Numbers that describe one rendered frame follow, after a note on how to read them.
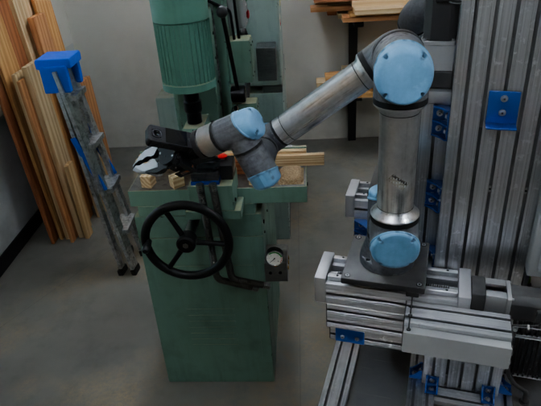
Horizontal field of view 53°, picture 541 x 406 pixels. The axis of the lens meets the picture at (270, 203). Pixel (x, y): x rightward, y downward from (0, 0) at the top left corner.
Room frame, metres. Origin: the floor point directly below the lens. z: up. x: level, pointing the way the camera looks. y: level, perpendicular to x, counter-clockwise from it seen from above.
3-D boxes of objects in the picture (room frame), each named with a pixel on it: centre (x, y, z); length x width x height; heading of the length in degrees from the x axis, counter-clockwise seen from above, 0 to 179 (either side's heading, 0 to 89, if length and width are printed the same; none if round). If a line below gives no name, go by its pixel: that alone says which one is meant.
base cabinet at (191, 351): (1.89, 0.23, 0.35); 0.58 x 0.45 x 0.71; 175
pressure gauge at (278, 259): (1.54, 0.00, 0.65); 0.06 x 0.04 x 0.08; 85
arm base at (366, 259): (1.26, -0.32, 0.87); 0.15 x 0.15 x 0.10
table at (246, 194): (1.66, 0.17, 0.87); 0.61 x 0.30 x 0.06; 85
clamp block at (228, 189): (1.57, 0.18, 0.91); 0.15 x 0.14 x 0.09; 85
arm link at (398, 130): (1.12, -0.29, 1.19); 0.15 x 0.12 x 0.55; 171
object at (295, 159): (1.76, 0.14, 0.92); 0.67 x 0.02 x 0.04; 85
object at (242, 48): (1.97, 0.07, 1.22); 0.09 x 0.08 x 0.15; 175
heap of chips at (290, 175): (1.66, -0.08, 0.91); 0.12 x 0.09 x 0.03; 175
